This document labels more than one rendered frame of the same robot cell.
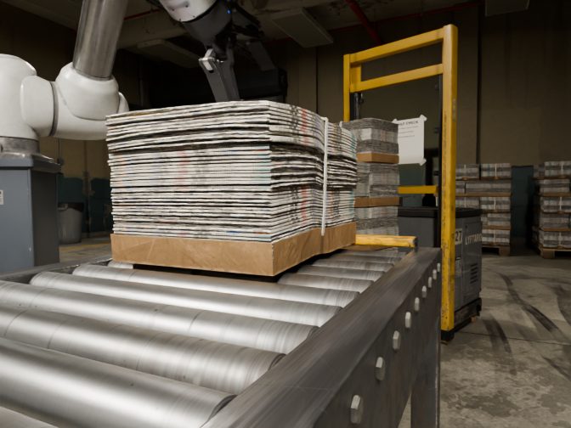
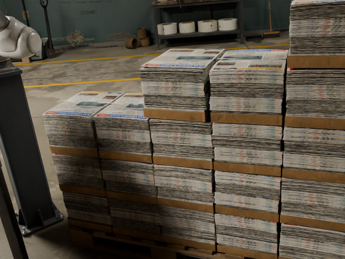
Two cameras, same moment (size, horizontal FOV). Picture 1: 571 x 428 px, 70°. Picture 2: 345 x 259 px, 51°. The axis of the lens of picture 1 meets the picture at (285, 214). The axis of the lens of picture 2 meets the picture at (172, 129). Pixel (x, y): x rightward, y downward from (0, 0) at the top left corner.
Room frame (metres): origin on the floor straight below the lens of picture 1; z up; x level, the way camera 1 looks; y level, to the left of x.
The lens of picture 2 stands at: (1.20, -1.48, 1.42)
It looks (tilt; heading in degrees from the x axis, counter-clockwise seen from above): 23 degrees down; 68
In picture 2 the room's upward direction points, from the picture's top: 5 degrees counter-clockwise
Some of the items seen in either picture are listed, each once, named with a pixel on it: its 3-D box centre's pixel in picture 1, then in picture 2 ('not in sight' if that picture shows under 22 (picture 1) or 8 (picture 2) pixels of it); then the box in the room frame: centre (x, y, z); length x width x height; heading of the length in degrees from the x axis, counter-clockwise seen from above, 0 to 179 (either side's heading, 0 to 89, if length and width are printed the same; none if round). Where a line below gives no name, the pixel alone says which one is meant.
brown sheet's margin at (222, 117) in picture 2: (323, 202); (251, 103); (2.12, -0.20, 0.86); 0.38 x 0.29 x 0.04; 47
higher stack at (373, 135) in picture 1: (356, 238); (319, 151); (2.33, -0.40, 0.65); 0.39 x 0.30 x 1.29; 46
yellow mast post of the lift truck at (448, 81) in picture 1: (445, 180); not in sight; (2.41, -0.94, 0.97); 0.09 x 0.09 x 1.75; 46
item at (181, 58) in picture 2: not in sight; (186, 57); (1.91, 0.01, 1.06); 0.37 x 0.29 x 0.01; 45
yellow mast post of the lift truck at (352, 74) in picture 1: (352, 183); not in sight; (2.87, -0.47, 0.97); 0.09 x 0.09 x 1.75; 46
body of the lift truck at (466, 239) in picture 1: (420, 262); not in sight; (2.91, -0.96, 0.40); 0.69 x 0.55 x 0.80; 46
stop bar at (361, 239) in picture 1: (315, 237); not in sight; (0.91, -0.07, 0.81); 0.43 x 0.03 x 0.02; 64
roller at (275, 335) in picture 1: (119, 322); not in sight; (0.43, 0.18, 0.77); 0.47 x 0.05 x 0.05; 64
